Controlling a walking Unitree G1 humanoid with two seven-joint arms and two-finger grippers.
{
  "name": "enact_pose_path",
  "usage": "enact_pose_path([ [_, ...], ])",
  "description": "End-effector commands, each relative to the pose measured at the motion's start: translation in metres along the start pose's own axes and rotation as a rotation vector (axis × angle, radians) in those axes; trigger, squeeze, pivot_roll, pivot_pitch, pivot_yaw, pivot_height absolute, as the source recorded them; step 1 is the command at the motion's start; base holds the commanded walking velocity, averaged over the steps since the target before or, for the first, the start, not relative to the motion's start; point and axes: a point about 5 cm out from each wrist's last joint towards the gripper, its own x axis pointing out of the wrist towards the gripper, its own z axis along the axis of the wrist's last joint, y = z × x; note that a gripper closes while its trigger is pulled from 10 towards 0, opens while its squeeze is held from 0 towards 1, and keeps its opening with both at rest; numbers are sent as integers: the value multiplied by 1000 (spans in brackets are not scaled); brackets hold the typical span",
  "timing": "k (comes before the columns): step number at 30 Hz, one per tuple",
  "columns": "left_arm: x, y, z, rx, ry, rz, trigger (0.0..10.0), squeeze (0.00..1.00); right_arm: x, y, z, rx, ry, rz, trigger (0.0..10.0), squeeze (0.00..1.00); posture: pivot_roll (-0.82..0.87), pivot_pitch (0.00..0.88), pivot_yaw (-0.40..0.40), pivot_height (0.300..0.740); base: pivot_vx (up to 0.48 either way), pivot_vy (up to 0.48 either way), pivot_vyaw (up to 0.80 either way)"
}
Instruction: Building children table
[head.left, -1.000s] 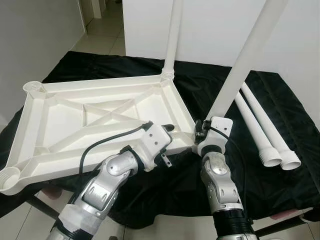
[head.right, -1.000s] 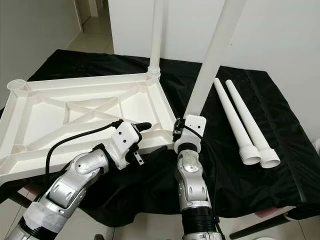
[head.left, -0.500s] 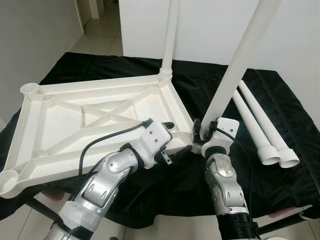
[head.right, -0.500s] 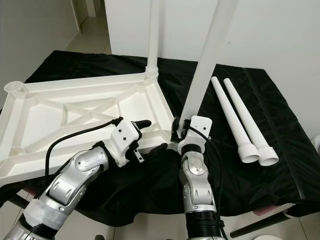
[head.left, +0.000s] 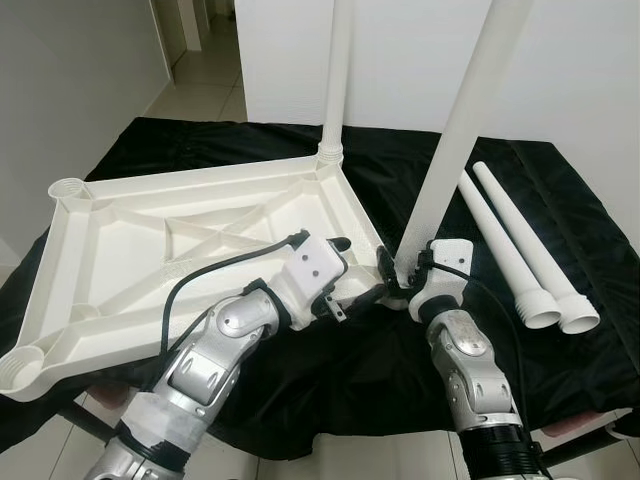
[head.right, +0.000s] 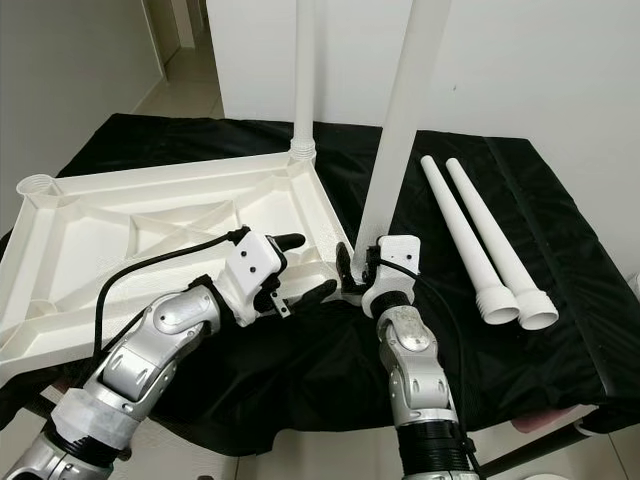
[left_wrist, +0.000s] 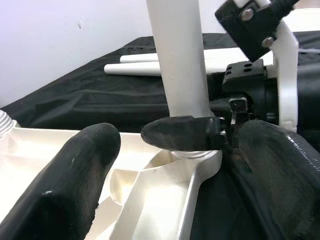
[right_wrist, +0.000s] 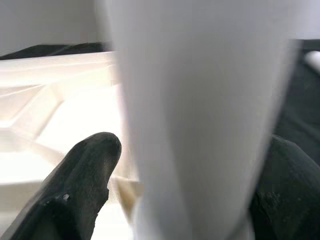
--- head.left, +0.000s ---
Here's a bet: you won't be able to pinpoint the white plastic table top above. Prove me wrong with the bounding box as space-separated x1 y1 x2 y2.
0 148 406 403

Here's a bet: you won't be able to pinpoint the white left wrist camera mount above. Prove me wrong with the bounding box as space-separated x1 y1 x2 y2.
270 232 348 321

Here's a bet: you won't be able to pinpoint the black metal table leg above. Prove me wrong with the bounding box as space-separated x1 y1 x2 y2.
55 400 116 446
530 425 621 471

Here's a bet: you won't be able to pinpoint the black cloth table cover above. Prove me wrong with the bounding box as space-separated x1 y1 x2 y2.
0 117 640 461

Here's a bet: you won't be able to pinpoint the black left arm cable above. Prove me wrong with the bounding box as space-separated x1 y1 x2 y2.
158 230 309 366

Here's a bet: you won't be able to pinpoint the white plastic table leg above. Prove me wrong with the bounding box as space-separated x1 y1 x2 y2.
320 0 353 163
393 0 538 291
475 163 602 335
458 170 564 331

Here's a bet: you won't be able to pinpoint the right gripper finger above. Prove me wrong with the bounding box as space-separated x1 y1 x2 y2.
375 246 401 297

